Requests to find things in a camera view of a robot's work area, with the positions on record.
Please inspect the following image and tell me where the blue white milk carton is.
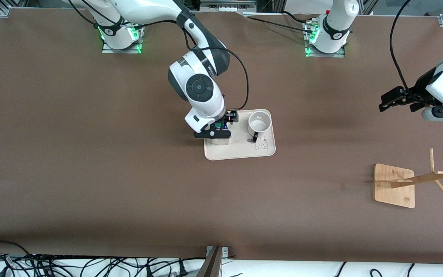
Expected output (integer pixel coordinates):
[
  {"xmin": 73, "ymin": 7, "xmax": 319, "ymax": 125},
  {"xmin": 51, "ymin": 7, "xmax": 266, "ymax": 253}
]
[{"xmin": 212, "ymin": 122, "xmax": 230, "ymax": 146}]

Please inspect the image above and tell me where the white mug black handle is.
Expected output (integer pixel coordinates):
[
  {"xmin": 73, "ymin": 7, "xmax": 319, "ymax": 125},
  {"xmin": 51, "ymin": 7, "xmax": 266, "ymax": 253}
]
[{"xmin": 248, "ymin": 111, "xmax": 272, "ymax": 143}]

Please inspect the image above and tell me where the wooden cup rack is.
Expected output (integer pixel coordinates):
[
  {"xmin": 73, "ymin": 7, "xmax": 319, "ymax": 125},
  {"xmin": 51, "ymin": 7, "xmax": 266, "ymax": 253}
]
[{"xmin": 373, "ymin": 148, "xmax": 443, "ymax": 209}]

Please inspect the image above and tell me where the cream rabbit print tray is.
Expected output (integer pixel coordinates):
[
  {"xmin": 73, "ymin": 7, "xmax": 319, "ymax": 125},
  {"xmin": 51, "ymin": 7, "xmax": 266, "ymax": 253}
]
[{"xmin": 204, "ymin": 109, "xmax": 276, "ymax": 161}]

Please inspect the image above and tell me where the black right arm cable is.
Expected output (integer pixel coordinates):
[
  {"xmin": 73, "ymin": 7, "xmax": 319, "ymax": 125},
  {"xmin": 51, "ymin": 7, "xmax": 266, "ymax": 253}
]
[{"xmin": 183, "ymin": 29, "xmax": 250, "ymax": 112}]

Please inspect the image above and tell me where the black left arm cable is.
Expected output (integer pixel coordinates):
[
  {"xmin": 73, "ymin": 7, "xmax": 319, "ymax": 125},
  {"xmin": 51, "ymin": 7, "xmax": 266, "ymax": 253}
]
[{"xmin": 390, "ymin": 0, "xmax": 443, "ymax": 97}]

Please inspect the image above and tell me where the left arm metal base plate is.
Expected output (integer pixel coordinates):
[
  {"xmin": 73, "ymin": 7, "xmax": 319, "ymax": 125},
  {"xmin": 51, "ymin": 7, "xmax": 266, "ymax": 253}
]
[{"xmin": 304, "ymin": 21, "xmax": 346, "ymax": 58}]

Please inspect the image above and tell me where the black cable to arm base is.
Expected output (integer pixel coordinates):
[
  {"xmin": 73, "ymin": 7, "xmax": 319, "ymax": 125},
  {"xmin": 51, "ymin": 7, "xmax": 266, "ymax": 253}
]
[{"xmin": 245, "ymin": 11, "xmax": 319, "ymax": 34}]

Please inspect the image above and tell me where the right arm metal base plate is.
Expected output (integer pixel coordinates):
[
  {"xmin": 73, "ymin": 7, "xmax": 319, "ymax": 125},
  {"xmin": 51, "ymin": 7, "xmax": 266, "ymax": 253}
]
[{"xmin": 102, "ymin": 22, "xmax": 142, "ymax": 54}]

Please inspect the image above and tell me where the metal camera post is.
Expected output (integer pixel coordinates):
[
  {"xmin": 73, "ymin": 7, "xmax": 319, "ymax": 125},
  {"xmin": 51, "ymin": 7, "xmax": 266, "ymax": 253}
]
[{"xmin": 197, "ymin": 246, "xmax": 229, "ymax": 277}]

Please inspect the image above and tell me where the tangled black cable bundle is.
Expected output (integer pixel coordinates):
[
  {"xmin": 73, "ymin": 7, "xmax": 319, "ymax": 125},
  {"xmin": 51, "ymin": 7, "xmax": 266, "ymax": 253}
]
[{"xmin": 0, "ymin": 240, "xmax": 207, "ymax": 277}]

